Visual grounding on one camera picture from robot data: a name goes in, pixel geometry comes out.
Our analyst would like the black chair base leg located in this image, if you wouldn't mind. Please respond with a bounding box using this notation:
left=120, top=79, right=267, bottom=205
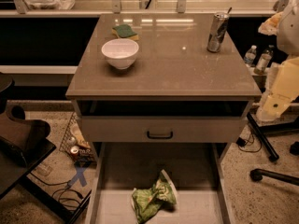
left=249, top=169, right=299, bottom=186

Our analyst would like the black stand leg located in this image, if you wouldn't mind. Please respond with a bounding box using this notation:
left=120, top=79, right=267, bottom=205
left=247, top=113, right=279, bottom=162

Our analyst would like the closed top drawer front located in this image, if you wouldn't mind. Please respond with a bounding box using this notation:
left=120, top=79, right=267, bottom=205
left=77, top=116, right=247, bottom=143

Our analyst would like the white ceramic bowl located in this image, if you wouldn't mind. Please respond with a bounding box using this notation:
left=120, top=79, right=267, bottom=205
left=101, top=38, right=139, bottom=70

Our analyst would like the green jalapeno chip bag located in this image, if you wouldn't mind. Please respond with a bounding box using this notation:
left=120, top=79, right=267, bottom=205
left=131, top=170, right=178, bottom=224

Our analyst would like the green yellow sponge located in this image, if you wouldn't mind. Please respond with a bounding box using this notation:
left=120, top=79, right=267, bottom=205
left=112, top=24, right=139, bottom=41

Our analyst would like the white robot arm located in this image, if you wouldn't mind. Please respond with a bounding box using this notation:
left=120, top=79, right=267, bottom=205
left=256, top=0, right=299, bottom=121

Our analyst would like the red soda can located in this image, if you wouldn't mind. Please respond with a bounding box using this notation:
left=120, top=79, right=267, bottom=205
left=70, top=146, right=79, bottom=161

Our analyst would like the black chair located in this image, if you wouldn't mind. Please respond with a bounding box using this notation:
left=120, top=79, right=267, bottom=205
left=0, top=73, right=91, bottom=224

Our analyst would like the wire basket with items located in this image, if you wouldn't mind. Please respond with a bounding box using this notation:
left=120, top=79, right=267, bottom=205
left=59, top=113, right=94, bottom=161

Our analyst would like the open middle drawer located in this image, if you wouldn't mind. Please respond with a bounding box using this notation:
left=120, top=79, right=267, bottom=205
left=85, top=143, right=235, bottom=224

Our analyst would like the grey drawer cabinet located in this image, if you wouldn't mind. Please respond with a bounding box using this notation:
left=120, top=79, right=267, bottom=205
left=64, top=13, right=263, bottom=165

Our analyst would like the black floor cable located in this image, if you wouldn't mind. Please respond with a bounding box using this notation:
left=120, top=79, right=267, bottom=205
left=29, top=171, right=85, bottom=211

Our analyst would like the silver drink can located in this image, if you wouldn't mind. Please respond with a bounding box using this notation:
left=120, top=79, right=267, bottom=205
left=206, top=8, right=232, bottom=53

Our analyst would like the blue tape cross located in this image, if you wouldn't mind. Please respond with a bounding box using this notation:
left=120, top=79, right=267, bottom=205
left=68, top=166, right=87, bottom=187

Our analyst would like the clear water bottle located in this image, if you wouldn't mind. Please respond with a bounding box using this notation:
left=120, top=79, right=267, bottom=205
left=243, top=45, right=257, bottom=67

